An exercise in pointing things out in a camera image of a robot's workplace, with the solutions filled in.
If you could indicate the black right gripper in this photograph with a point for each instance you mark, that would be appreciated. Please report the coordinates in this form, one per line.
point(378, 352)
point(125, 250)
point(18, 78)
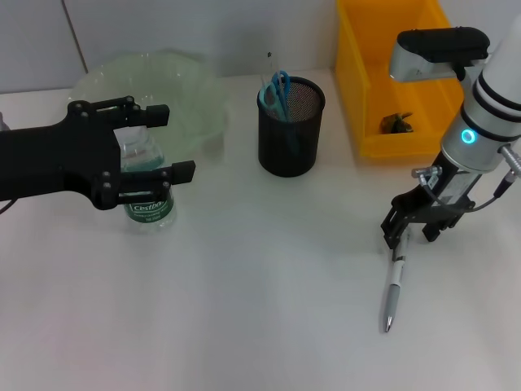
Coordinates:
point(443, 195)

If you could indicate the green plastic wrapper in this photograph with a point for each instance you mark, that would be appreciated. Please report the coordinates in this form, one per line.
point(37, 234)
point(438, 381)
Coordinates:
point(397, 124)

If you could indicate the green glass fruit plate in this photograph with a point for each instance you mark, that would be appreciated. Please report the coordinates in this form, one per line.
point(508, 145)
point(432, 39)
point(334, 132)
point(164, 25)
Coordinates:
point(183, 93)

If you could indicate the black mesh pen holder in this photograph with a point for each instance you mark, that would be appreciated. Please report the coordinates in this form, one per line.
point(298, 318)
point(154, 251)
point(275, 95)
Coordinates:
point(297, 150)

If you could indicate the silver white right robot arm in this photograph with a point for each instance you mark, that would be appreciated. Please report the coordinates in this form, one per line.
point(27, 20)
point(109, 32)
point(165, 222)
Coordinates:
point(488, 114)

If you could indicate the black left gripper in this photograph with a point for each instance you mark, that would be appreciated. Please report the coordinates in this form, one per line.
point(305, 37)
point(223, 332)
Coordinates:
point(61, 163)

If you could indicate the grey ballpoint pen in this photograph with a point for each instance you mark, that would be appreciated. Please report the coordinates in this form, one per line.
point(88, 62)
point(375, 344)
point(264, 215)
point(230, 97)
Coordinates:
point(391, 297)

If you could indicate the clear bottle with green label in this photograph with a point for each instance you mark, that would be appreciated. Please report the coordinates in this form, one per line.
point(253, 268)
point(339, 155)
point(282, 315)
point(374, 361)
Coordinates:
point(148, 212)

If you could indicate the blue scissors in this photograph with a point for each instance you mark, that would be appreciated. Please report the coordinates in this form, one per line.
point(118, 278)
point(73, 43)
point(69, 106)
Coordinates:
point(281, 97)

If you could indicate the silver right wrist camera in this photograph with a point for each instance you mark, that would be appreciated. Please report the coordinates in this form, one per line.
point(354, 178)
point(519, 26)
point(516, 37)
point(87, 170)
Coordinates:
point(423, 61)

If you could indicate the transparent plastic ruler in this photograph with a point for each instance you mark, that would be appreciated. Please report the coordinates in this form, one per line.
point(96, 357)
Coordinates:
point(270, 69)

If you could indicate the yellow plastic bin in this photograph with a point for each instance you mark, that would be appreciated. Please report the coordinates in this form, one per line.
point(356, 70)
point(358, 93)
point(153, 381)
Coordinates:
point(366, 81)

